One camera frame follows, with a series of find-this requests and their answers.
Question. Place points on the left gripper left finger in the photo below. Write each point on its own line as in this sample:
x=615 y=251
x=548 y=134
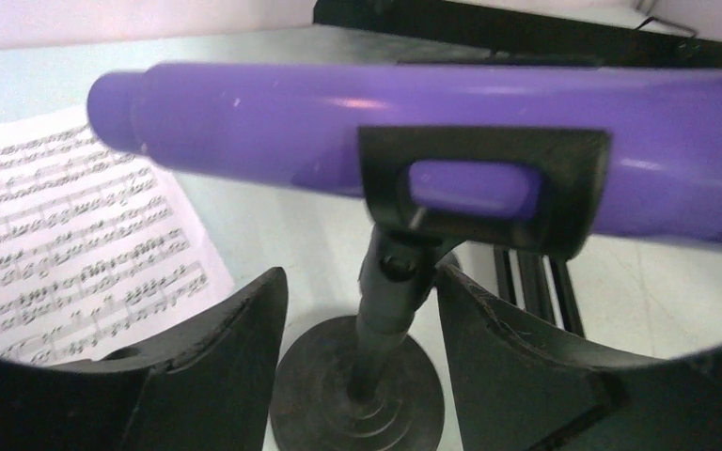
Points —
x=205 y=384

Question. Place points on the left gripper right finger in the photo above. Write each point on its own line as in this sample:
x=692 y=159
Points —
x=520 y=383

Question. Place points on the black round microphone stand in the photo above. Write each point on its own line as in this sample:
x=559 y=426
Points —
x=361 y=382

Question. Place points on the purple toy microphone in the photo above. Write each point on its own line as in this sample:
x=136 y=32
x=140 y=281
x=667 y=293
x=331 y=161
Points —
x=296 y=126

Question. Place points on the black music stand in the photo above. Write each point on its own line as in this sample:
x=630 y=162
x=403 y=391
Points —
x=644 y=296

